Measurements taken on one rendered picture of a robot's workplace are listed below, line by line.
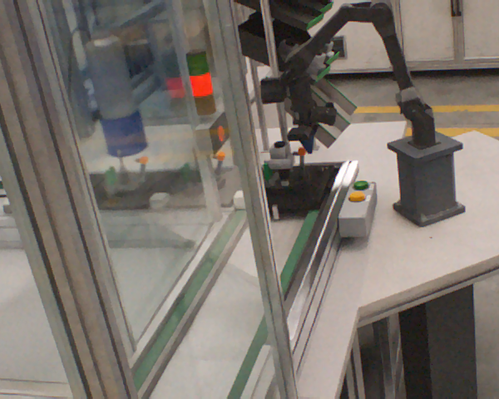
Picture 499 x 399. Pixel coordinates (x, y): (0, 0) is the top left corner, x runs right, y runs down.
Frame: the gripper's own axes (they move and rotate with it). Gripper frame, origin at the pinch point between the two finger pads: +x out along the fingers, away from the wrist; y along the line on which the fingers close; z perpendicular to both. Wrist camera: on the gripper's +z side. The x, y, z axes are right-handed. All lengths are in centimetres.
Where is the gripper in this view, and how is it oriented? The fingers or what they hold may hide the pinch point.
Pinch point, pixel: (308, 141)
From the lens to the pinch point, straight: 203.4
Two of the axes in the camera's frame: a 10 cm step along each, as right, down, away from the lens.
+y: 2.7, -4.4, 8.5
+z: 9.4, -0.4, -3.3
